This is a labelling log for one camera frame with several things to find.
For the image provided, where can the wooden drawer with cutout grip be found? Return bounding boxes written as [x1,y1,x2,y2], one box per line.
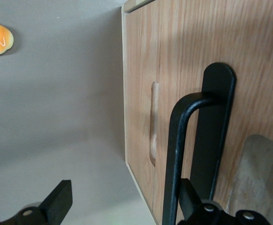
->
[123,7,162,225]

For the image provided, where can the light wooden drawer cabinet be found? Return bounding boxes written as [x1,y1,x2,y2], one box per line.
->
[121,0,160,225]

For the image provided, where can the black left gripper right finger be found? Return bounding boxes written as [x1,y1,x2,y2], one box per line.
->
[177,178,270,225]

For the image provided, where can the wooden drawer with black handle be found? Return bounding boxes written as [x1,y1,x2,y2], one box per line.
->
[153,0,273,225]

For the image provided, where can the black metal drawer handle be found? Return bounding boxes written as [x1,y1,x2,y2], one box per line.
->
[161,62,237,225]

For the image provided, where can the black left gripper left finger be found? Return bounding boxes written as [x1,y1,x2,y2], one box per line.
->
[0,180,73,225]

